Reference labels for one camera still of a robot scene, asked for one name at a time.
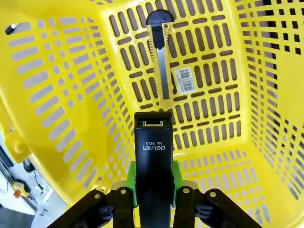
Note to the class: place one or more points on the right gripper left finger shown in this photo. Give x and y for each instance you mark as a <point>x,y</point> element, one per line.
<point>123,202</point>

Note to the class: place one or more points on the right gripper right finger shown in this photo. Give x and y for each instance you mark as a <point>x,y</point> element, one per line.
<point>187,202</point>

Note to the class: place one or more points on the yellow plastic shopping basket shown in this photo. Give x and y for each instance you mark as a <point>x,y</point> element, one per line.
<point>71,14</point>

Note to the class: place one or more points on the black stapler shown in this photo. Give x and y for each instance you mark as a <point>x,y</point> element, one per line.
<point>153,171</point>

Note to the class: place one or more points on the yellow emergency stop box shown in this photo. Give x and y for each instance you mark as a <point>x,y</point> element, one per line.
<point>21,188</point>

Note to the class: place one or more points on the yellow utility knife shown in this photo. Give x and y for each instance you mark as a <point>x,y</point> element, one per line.
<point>164,71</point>

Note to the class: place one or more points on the white pen with black cap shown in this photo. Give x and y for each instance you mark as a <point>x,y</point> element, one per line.
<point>10,29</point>

